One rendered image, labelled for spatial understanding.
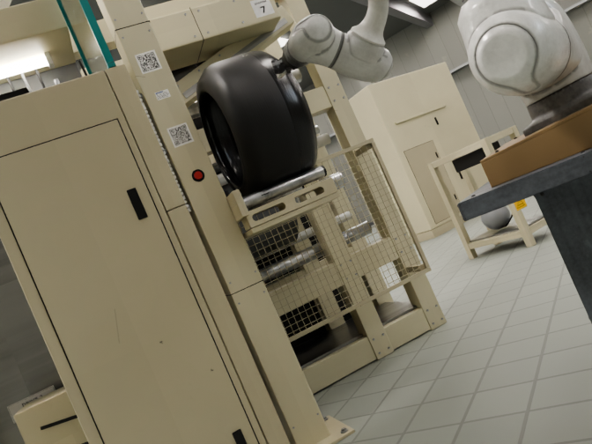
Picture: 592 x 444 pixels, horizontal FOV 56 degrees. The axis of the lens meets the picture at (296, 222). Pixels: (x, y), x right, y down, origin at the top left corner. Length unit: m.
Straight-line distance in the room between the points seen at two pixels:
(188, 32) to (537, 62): 1.70
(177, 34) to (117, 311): 1.46
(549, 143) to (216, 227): 1.20
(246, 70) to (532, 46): 1.17
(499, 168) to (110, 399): 0.98
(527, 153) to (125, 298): 0.92
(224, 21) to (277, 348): 1.40
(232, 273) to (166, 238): 0.71
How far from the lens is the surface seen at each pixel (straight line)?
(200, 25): 2.54
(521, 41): 1.09
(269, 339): 2.04
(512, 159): 1.24
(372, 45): 1.57
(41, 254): 1.35
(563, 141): 1.23
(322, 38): 1.51
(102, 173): 1.37
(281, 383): 2.07
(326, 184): 2.04
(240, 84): 1.98
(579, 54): 1.34
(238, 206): 1.93
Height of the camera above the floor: 0.73
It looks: 1 degrees up
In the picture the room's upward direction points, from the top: 24 degrees counter-clockwise
